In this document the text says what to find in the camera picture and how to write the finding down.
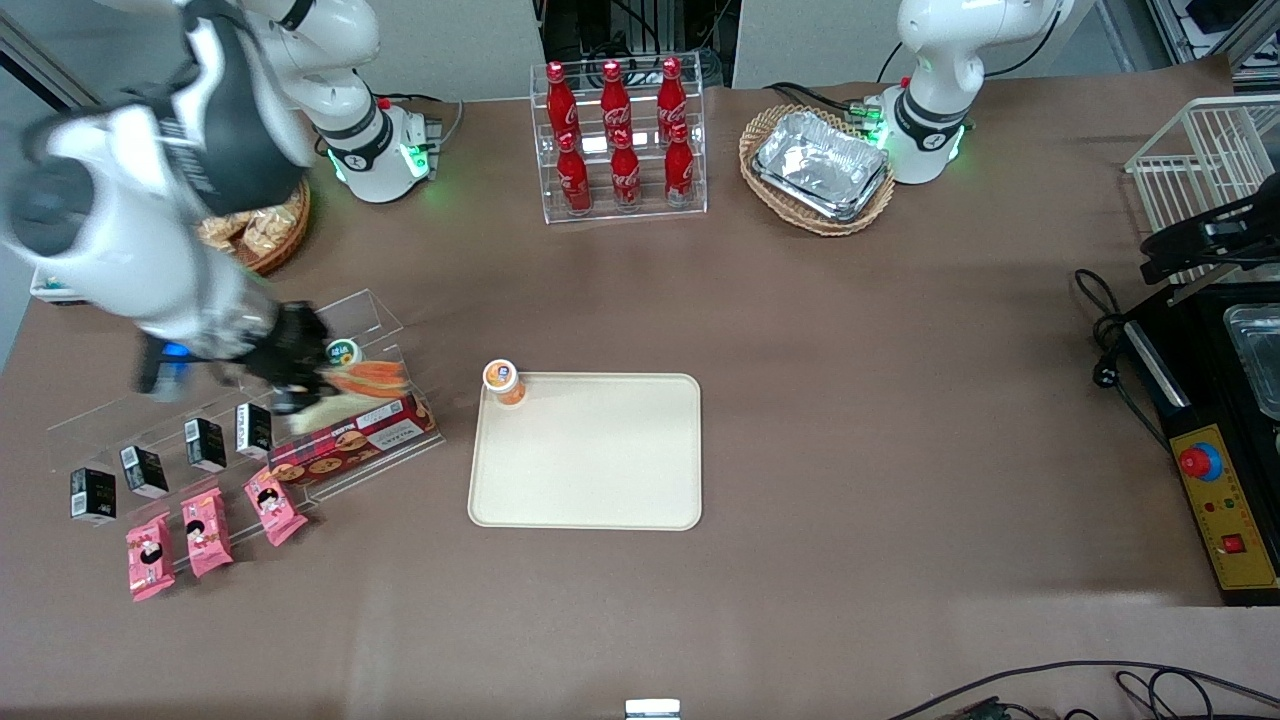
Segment grey connector cable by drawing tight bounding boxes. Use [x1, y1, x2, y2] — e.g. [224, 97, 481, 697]
[378, 93, 467, 153]

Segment black power cable with plug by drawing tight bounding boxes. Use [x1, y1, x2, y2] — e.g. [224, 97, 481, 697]
[1073, 268, 1173, 447]

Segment beige plastic tray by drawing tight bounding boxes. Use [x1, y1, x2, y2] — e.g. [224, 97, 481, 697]
[467, 372, 703, 531]

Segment foil tray in machine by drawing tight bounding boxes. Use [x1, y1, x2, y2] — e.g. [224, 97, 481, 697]
[1221, 304, 1280, 422]

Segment aluminium foil tray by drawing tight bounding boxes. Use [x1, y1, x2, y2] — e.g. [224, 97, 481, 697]
[751, 109, 892, 224]

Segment white rectangular snack tray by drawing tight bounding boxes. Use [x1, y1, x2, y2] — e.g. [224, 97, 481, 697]
[29, 266, 89, 304]

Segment clear acrylic tiered shelf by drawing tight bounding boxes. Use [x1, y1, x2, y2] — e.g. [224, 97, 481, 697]
[45, 289, 448, 577]

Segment black base cables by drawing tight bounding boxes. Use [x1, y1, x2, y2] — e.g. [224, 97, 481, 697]
[764, 81, 883, 129]

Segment red cookie box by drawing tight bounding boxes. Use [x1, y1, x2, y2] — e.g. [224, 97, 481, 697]
[267, 391, 440, 489]

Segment light oval wicker basket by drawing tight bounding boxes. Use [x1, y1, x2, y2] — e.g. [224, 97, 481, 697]
[738, 103, 898, 238]

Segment orange lid small bottle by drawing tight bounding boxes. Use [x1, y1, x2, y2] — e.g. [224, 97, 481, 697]
[482, 359, 528, 408]

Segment small black drink carton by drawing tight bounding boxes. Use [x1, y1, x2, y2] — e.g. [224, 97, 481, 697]
[234, 401, 274, 462]
[69, 466, 118, 527]
[183, 416, 229, 475]
[119, 444, 170, 501]

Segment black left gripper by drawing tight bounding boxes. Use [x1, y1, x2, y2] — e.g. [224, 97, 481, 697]
[1139, 194, 1280, 287]

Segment red cola bottle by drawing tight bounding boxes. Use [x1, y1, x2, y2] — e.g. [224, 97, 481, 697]
[656, 56, 689, 136]
[609, 129, 642, 210]
[664, 123, 697, 207]
[545, 61, 580, 143]
[556, 131, 594, 215]
[599, 59, 632, 141]

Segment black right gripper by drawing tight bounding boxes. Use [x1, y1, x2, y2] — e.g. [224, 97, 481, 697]
[238, 300, 342, 417]

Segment black sealing machine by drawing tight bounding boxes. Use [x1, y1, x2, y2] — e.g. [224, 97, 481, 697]
[1119, 280, 1280, 609]

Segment black cable bundle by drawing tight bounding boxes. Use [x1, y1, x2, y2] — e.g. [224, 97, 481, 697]
[538, 0, 737, 89]

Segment red emergency stop button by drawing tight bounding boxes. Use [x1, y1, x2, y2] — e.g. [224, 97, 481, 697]
[1179, 442, 1224, 484]

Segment metal frame rack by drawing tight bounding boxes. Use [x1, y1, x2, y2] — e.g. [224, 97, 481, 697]
[1148, 0, 1280, 73]

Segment long black cable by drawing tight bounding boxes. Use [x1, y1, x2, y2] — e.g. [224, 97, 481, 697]
[884, 659, 1280, 720]

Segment pink snack packet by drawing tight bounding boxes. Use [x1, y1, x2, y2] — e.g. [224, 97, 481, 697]
[180, 486, 235, 579]
[125, 511, 177, 603]
[243, 465, 310, 548]

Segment looped black cable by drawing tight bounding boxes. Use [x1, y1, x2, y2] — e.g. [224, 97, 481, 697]
[1114, 668, 1280, 720]

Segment clear acrylic bottle rack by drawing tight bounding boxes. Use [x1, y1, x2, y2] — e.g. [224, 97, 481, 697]
[529, 61, 709, 226]

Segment brown round wicker basket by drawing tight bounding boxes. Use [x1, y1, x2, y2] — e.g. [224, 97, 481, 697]
[198, 178, 312, 278]

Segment white wire basket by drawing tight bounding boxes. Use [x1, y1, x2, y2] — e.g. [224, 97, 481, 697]
[1124, 94, 1280, 287]

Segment yellow control panel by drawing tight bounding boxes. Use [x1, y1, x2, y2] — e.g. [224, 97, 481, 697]
[1169, 424, 1280, 592]

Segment triangle sandwich orange label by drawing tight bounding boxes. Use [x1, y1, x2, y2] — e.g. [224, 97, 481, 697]
[290, 357, 412, 434]

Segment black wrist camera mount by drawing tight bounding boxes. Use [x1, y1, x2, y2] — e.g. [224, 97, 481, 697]
[134, 334, 214, 402]

